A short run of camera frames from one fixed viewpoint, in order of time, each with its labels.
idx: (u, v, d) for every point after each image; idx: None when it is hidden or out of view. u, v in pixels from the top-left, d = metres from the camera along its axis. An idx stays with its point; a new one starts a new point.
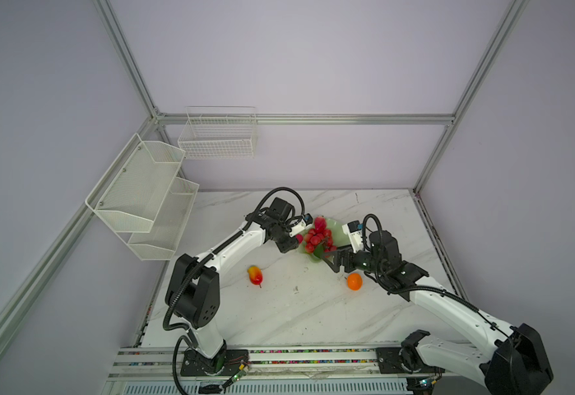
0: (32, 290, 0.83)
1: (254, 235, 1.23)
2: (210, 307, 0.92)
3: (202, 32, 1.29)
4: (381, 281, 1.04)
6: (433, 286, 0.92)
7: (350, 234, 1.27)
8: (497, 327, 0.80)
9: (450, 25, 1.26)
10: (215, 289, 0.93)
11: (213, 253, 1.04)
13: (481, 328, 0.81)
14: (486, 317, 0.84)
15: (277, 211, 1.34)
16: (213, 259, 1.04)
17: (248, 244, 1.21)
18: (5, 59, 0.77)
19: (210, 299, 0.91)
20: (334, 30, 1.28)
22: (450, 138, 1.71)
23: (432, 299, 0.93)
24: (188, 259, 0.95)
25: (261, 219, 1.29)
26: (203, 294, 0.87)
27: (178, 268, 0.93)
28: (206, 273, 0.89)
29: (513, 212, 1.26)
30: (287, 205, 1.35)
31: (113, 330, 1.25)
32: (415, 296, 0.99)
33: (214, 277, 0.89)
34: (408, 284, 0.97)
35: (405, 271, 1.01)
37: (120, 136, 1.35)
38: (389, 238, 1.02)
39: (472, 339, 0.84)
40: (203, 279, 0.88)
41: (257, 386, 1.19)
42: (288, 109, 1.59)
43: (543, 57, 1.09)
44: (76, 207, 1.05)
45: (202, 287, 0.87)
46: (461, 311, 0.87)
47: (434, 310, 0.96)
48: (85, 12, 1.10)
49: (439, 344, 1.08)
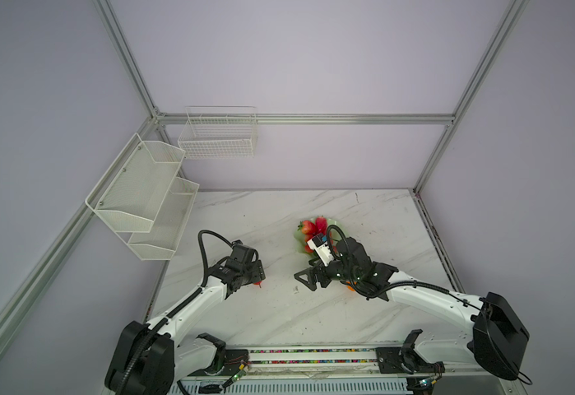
0: (31, 290, 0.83)
1: (215, 292, 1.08)
2: (163, 386, 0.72)
3: (202, 31, 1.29)
4: (359, 290, 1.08)
6: (404, 281, 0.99)
7: (317, 248, 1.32)
8: (468, 303, 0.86)
9: (450, 25, 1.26)
10: (169, 364, 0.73)
11: (167, 318, 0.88)
13: (456, 309, 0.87)
14: (456, 296, 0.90)
15: (238, 261, 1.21)
16: (166, 326, 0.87)
17: (208, 301, 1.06)
18: (4, 60, 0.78)
19: (161, 377, 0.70)
20: (334, 28, 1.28)
22: (450, 137, 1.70)
23: (407, 292, 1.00)
24: (138, 327, 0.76)
25: (221, 272, 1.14)
26: (153, 369, 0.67)
27: (125, 340, 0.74)
28: (159, 341, 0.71)
29: (513, 213, 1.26)
30: (248, 250, 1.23)
31: (113, 330, 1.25)
32: (392, 295, 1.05)
33: (169, 345, 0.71)
34: (382, 285, 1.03)
35: (377, 272, 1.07)
37: (120, 136, 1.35)
38: (354, 244, 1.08)
39: (453, 322, 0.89)
40: (154, 348, 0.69)
41: (258, 386, 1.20)
42: (288, 109, 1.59)
43: (544, 55, 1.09)
44: (76, 208, 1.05)
45: (153, 359, 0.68)
46: (434, 297, 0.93)
47: (413, 304, 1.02)
48: (84, 12, 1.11)
49: (432, 338, 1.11)
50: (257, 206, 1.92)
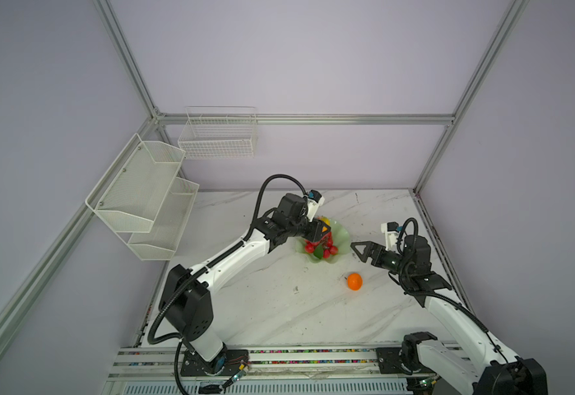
0: (30, 292, 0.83)
1: (257, 247, 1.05)
2: (200, 322, 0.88)
3: (203, 31, 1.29)
4: (401, 281, 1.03)
6: (448, 298, 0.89)
7: (386, 233, 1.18)
8: (499, 350, 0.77)
9: (450, 24, 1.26)
10: (206, 307, 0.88)
11: (206, 268, 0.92)
13: (482, 346, 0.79)
14: (493, 339, 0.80)
15: (284, 215, 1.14)
16: (206, 274, 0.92)
17: (250, 255, 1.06)
18: (4, 60, 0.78)
19: (199, 316, 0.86)
20: (334, 28, 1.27)
22: (450, 138, 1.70)
23: (446, 309, 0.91)
24: (182, 271, 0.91)
25: (266, 226, 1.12)
26: (192, 309, 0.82)
27: (171, 281, 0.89)
28: (197, 290, 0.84)
29: (513, 213, 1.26)
30: (294, 204, 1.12)
31: (113, 330, 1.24)
32: (428, 304, 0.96)
33: (205, 295, 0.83)
34: (427, 290, 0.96)
35: (429, 279, 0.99)
37: (120, 136, 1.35)
38: (424, 243, 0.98)
39: (470, 355, 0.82)
40: (193, 295, 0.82)
41: (258, 386, 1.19)
42: (289, 109, 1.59)
43: (544, 55, 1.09)
44: (76, 207, 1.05)
45: (192, 303, 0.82)
46: (469, 326, 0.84)
47: (444, 322, 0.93)
48: (84, 12, 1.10)
49: (440, 350, 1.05)
50: (258, 206, 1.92)
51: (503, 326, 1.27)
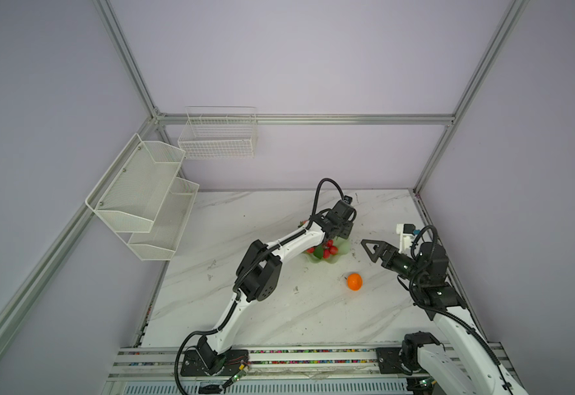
0: (30, 292, 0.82)
1: (315, 236, 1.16)
2: (270, 289, 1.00)
3: (202, 30, 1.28)
4: (411, 290, 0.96)
6: (460, 320, 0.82)
7: (401, 234, 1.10)
8: (509, 388, 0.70)
9: (448, 25, 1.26)
10: (277, 276, 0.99)
11: (279, 244, 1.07)
13: (491, 380, 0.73)
14: (503, 374, 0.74)
15: (338, 214, 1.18)
16: (279, 249, 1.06)
17: (308, 243, 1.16)
18: (5, 59, 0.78)
19: (271, 283, 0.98)
20: (334, 29, 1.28)
22: (450, 138, 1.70)
23: (456, 331, 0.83)
24: (260, 244, 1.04)
25: (322, 220, 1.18)
26: (267, 276, 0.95)
27: (252, 250, 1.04)
28: (273, 260, 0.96)
29: (512, 213, 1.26)
30: (350, 207, 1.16)
31: (113, 330, 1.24)
32: (439, 320, 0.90)
33: (278, 265, 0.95)
34: (439, 306, 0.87)
35: (442, 292, 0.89)
37: (120, 135, 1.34)
38: (442, 253, 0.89)
39: (477, 385, 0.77)
40: (269, 262, 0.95)
41: (257, 386, 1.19)
42: (288, 109, 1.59)
43: (544, 55, 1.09)
44: (76, 207, 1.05)
45: (267, 270, 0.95)
46: (478, 354, 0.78)
47: (452, 343, 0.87)
48: (84, 11, 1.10)
49: (443, 359, 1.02)
50: (258, 206, 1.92)
51: (504, 326, 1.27)
